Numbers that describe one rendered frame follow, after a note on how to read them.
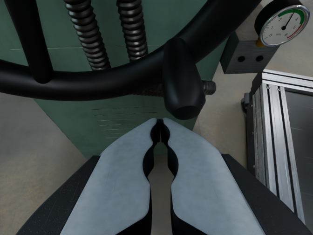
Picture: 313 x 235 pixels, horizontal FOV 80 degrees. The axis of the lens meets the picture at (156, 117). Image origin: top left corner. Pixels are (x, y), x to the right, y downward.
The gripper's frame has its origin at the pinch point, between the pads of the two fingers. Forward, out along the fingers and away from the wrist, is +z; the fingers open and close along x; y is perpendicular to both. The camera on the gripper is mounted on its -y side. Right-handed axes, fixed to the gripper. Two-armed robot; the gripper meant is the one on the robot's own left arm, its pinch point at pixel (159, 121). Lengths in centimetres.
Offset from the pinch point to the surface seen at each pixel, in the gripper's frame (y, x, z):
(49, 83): -1.0, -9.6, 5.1
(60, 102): 13.7, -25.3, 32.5
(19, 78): -1.6, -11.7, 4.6
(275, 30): -3.2, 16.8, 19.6
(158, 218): 63, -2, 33
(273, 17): -5.0, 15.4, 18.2
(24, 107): 36, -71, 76
